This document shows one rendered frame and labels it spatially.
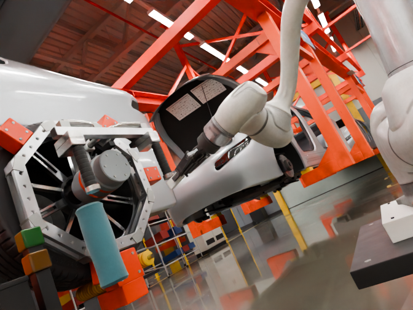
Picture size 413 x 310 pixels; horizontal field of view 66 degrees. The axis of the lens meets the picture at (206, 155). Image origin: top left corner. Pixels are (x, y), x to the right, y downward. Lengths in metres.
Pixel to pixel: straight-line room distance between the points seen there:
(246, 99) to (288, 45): 0.22
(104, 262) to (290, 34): 0.88
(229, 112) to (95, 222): 0.54
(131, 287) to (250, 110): 0.73
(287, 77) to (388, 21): 0.35
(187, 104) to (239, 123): 3.75
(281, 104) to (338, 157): 3.41
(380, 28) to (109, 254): 0.93
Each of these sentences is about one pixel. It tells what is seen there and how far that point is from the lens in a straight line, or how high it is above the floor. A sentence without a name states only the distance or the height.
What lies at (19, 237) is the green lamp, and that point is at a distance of 0.76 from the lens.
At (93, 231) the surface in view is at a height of 0.65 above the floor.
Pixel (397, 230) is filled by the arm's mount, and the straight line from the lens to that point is 0.89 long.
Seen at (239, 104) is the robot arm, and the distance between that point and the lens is 0.92.
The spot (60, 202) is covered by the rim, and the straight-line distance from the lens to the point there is 1.32.
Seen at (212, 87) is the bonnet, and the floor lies 2.25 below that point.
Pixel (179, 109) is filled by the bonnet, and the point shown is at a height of 2.28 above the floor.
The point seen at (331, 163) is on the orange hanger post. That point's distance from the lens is 4.45.
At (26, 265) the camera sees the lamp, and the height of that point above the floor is 0.59.
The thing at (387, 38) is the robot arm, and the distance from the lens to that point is 0.80.
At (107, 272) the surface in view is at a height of 0.52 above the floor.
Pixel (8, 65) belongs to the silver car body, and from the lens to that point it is 1.97.
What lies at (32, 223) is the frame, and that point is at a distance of 1.13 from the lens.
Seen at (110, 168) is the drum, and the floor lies 0.84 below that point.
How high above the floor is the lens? 0.50
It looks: 13 degrees up
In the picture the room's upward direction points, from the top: 25 degrees counter-clockwise
